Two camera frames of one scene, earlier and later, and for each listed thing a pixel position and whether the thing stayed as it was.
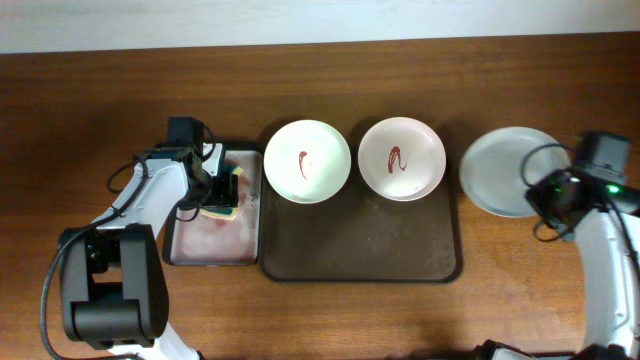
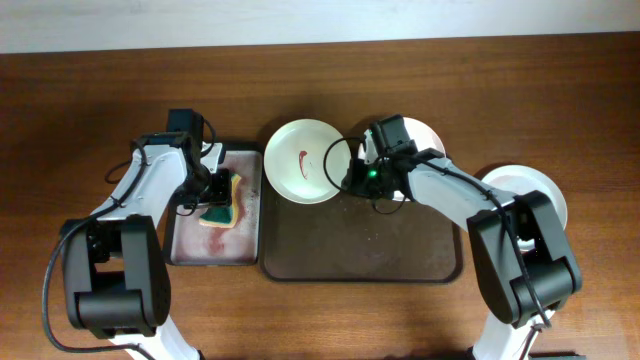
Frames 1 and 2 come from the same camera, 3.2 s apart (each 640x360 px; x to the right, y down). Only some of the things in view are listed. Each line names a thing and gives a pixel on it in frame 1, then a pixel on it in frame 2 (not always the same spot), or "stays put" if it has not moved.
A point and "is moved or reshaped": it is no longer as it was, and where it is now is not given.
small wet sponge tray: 193,237 stays put
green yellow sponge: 224,213 is moved or reshaped
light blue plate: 499,167 is moved or reshaped
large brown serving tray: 360,237 stays put
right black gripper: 532,194 to 355,184
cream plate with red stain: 307,161 stays put
